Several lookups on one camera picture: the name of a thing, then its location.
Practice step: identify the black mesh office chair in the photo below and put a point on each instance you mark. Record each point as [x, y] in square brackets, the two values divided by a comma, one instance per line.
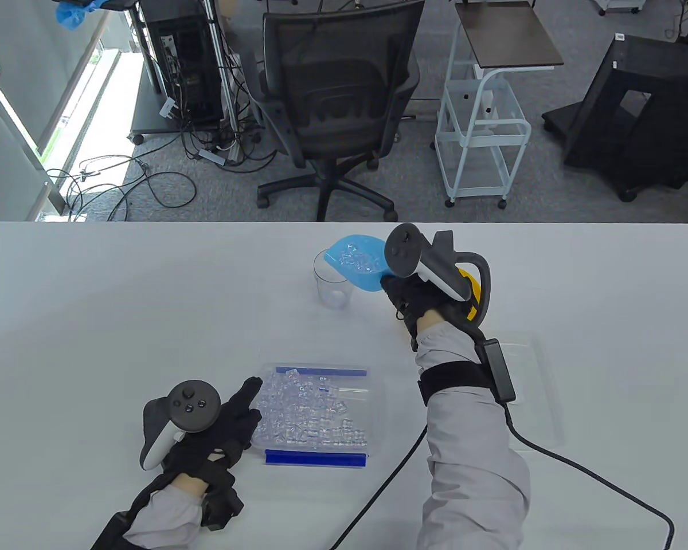
[338, 74]

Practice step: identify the person's left hand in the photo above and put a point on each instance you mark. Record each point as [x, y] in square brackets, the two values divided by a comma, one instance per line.
[229, 435]

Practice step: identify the clear container with blue clips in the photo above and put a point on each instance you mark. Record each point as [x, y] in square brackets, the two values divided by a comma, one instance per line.
[315, 458]

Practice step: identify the grey wheeled platform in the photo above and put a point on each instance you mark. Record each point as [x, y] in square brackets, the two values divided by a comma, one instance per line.
[149, 109]

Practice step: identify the pile of clear ice cubes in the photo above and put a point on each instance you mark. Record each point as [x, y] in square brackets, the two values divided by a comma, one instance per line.
[298, 412]

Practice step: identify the person's right forearm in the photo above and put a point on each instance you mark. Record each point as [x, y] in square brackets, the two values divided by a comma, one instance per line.
[470, 458]

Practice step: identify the person's right hand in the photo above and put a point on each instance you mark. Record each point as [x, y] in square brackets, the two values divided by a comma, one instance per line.
[418, 301]

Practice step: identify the clear plastic shaker cup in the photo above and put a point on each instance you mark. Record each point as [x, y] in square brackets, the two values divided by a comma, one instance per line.
[332, 298]

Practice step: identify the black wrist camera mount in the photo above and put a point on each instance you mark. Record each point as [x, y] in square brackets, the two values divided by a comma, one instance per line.
[223, 510]

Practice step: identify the yellow plastic bowl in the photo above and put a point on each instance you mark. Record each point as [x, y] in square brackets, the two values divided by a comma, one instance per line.
[473, 285]

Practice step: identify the black rolling stand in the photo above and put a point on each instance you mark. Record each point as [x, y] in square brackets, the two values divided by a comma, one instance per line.
[676, 74]

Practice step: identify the black computer tower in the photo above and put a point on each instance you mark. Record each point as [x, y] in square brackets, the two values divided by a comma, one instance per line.
[186, 57]

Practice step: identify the black armband battery pack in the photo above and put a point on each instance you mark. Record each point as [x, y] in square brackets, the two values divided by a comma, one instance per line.
[453, 378]
[112, 533]

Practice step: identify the clear container lid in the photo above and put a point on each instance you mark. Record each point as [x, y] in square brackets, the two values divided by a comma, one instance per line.
[542, 389]

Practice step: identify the white power adapter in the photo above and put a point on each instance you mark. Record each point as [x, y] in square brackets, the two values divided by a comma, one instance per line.
[212, 157]

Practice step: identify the black and white controller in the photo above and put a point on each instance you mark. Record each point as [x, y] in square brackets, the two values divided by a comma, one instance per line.
[404, 249]
[192, 401]

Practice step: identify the white cart with brown top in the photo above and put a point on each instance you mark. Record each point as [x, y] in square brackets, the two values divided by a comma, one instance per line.
[513, 34]

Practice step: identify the person's left forearm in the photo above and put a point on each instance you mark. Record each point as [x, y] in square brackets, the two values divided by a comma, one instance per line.
[163, 515]

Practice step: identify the small white cart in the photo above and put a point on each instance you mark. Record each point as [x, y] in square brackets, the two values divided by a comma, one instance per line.
[619, 4]

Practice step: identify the light blue plastic scoop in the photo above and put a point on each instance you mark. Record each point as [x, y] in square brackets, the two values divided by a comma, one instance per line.
[367, 281]

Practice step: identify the small heap of scooped ice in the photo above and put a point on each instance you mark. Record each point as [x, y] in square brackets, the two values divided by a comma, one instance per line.
[358, 258]

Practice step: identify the blue plastic cloth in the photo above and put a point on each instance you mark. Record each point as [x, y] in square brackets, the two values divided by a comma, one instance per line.
[71, 12]

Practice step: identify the silver aluminium frame post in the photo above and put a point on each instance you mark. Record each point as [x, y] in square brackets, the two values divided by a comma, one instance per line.
[221, 69]

